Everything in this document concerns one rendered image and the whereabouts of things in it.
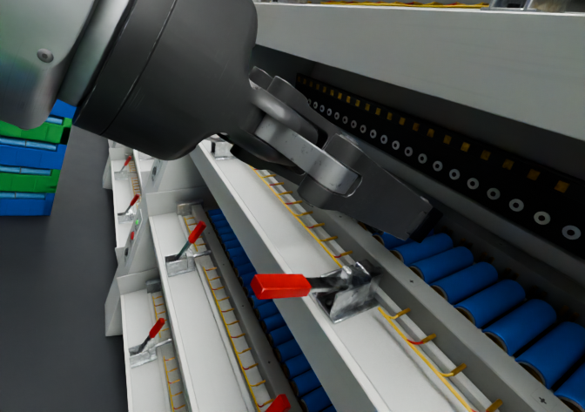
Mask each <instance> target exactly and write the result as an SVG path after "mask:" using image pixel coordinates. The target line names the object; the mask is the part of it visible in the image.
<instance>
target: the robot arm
mask: <svg viewBox="0 0 585 412"><path fill-rule="evenodd" d="M257 33H258V15H257V11H256V7H255V5H254V2H253V0H0V120H1V121H3V122H6V123H9V124H11V125H15V126H17V127H18V128H19V129H22V130H25V131H28V130H29V129H33V128H37V127H39V126H40V125H41V124H42V123H43V122H44V121H45V120H46V119H47V118H48V116H49V115H50V112H51V110H52V108H53V106H54V104H55V103H56V101H57V99H58V100H61V101H63V102H65V103H67V104H69V105H72V106H75V107H77V109H76V111H75V113H74V116H73V119H72V122H71V123H72V124H73V125H74V126H77V127H79V128H82V129H84V130H86V131H88V132H92V133H95V134H97V135H99V136H101V137H104V138H107V139H109V140H112V141H114V142H117V143H119V144H121V145H125V146H127V147H130V148H131V149H134V150H136V151H139V152H142V153H144V154H146V155H149V156H151V157H153V158H155V159H160V160H163V161H171V160H176V159H180V158H182V157H184V156H185V155H187V154H188V153H190V152H191V151H193V150H194V149H195V148H196V145H197V144H199V143H200V142H201V141H203V140H204V139H206V138H209V137H211V136H212V135H215V134H216V135H218V136H219V137H220V138H221V139H223V140H224V141H226V142H228V143H229V144H232V145H233V146H232V148H231V150H230V153H231V154H232V155H233V156H234V157H236V158H237V159H239V160H241V161H243V162H244V163H246V164H248V165H250V166H252V167H254V168H256V169H258V170H270V171H272V172H275V173H276V174H278V175H279V176H281V177H283V178H284V179H287V180H289V181H291V182H293V183H294V184H295V185H297V186H299V187H298V189H297V192H298V194H299V196H300V197H301V198H302V200H303V201H304V202H305V203H306V204H308V205H309V206H311V207H314V206H316V207H318V208H319V209H323V210H331V211H337V212H340V213H343V214H345V215H347V216H349V217H351V218H354V219H356V220H358V221H361V222H363V223H365V224H368V225H369V226H370V227H371V228H372V229H373V230H374V231H376V232H377V233H378V234H379V235H382V234H383V233H389V234H391V235H393V236H394V237H395V238H396V239H400V240H404V241H406V240H407V239H408V238H409V239H411V240H414V241H416V242H418V243H421V242H422V241H423V240H424V239H425V238H426V237H427V235H428V234H429V233H430V231H431V230H432V229H433V228H434V226H435V225H436V224H437V223H438V221H439V220H440V219H441V217H442V216H443V213H442V212H441V211H439V210H438V209H437V208H435V207H434V206H432V205H431V204H430V203H428V202H429V201H428V200H427V199H425V198H424V197H422V196H420V195H419V194H417V193H416V192H414V191H413V190H412V189H410V188H409V187H408V186H406V185H405V184H403V183H402V182H400V181H398V180H397V179H396V178H395V177H394V176H392V175H391V174H390V173H388V172H387V171H385V170H384V169H383V168H382V167H380V166H379V165H377V164H376V163H375V162H373V161H372V160H371V159H370V158H369V157H368V156H367V155H366V154H365V153H364V152H363V151H362V150H361V147H359V146H358V144H359V143H358V142H357V141H356V140H355V139H354V138H352V137H350V136H348V135H346V136H343V133H342V131H341V130H340V129H339V128H338V127H336V126H335V125H333V124H332V123H331V122H329V121H328V120H327V119H325V118H324V117H322V116H321V115H320V114H318V113H317V112H316V111H315V110H314V109H312V108H311V107H310V106H309V104H308V102H307V98H306V97H305V96H304V95H303V94H302V93H301V92H299V91H298V90H296V89H295V88H294V87H293V86H292V85H291V84H289V83H288V82H287V81H285V80H284V79H282V78H280V77H277V76H275V77H274V78H271V77H270V76H269V75H268V74H267V73H266V72H265V71H263V70H261V69H259V68H258V67H256V66H254V67H253V68H252V71H251V73H250V74H249V62H250V56H251V51H252V49H253V48H254V47H255V43H256V38H257ZM307 120H308V121H309V122H310V123H312V124H313V125H315V126H316V127H317V128H318V130H316V129H315V128H314V127H313V126H312V125H310V124H309V123H308V122H307Z"/></svg>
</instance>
